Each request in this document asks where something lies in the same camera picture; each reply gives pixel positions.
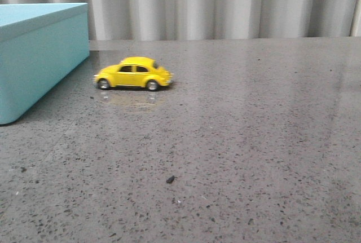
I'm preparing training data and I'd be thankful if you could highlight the yellow toy beetle car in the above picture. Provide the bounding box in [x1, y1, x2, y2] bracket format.
[94, 56, 173, 91]

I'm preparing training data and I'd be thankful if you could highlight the light blue plastic box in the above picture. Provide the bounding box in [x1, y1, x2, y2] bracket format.
[1, 3, 90, 125]

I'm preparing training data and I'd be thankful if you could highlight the small black debris chip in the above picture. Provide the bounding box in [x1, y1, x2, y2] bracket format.
[166, 175, 175, 184]

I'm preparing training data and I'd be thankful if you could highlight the grey pleated curtain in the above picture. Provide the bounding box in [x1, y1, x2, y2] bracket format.
[1, 0, 360, 41]

